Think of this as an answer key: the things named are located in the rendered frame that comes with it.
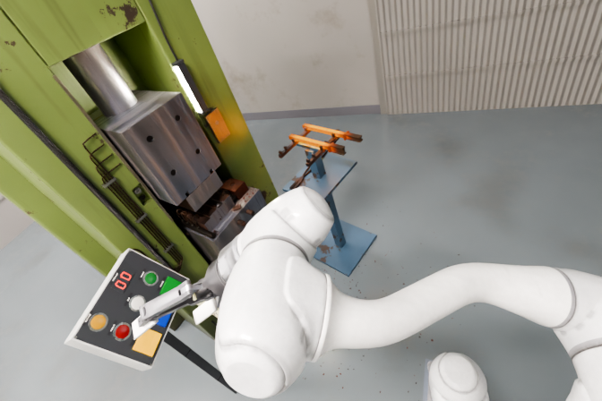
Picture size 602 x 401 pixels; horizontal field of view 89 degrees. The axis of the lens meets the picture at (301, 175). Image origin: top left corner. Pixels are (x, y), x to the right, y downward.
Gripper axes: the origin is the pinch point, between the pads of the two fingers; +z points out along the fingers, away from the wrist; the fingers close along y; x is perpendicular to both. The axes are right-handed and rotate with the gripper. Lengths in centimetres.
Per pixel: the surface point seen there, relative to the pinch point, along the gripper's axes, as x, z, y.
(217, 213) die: -61, 38, -66
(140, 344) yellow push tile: -12, 54, -26
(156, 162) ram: -71, 23, -26
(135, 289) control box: -31, 51, -26
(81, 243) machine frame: -81, 101, -33
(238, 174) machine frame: -87, 30, -86
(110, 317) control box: -23, 54, -17
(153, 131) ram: -79, 14, -21
